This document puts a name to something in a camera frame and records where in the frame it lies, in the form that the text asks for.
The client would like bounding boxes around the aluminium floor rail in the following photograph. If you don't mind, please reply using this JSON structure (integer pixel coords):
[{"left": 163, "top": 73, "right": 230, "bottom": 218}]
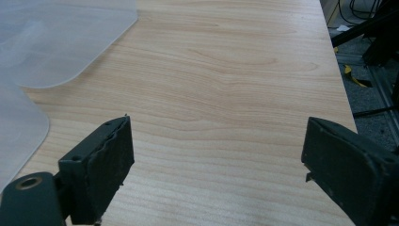
[{"left": 335, "top": 52, "right": 399, "bottom": 145}]

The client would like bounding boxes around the yellow and black strap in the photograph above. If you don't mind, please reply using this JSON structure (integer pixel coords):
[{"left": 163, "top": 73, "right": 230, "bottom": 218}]
[{"left": 343, "top": 64, "right": 374, "bottom": 89}]

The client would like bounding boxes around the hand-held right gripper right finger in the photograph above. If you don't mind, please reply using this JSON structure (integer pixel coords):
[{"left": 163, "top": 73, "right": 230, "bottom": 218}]
[{"left": 300, "top": 116, "right": 399, "bottom": 226}]

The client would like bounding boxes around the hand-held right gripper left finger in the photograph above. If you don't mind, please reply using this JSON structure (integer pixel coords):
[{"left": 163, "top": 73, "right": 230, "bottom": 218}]
[{"left": 57, "top": 115, "right": 136, "bottom": 226}]

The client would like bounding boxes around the translucent white plastic sheet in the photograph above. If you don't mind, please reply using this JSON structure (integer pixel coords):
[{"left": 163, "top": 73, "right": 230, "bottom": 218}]
[
  {"left": 0, "top": 78, "right": 51, "bottom": 193},
  {"left": 0, "top": 0, "right": 139, "bottom": 89}
]

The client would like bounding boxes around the black metal stand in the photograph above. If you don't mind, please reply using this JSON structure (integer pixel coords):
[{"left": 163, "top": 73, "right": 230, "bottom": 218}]
[{"left": 330, "top": 0, "right": 399, "bottom": 67}]

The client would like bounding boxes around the black cable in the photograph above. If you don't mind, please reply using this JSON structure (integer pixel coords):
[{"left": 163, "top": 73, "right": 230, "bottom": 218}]
[{"left": 337, "top": 0, "right": 382, "bottom": 26}]

